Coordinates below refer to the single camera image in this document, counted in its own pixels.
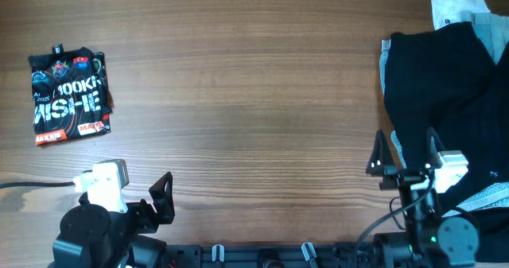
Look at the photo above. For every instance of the white garment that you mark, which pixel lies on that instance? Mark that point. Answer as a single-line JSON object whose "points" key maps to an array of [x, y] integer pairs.
{"points": [[445, 12]]}

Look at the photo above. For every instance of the black orange-patterned cycling jersey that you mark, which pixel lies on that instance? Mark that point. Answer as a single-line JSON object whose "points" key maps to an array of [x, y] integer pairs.
{"points": [[70, 94]]}

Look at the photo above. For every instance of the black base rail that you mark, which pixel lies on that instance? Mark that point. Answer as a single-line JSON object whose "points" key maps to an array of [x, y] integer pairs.
{"points": [[307, 255]]}

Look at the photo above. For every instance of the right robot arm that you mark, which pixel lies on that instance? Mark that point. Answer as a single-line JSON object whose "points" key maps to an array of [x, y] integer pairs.
{"points": [[429, 239]]}

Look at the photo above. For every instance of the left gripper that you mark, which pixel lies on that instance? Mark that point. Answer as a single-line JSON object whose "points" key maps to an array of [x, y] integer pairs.
{"points": [[149, 220]]}

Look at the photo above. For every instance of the black garment in pile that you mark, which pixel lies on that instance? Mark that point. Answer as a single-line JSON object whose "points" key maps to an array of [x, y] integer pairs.
{"points": [[447, 80]]}

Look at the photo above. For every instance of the grey light garment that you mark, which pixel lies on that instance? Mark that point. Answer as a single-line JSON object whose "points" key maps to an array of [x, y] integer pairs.
{"points": [[492, 30]]}

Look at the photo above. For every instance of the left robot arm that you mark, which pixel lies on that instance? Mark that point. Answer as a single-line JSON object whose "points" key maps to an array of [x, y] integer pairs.
{"points": [[92, 237]]}

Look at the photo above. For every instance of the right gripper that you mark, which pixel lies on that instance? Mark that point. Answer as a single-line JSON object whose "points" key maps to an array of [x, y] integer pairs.
{"points": [[381, 163]]}

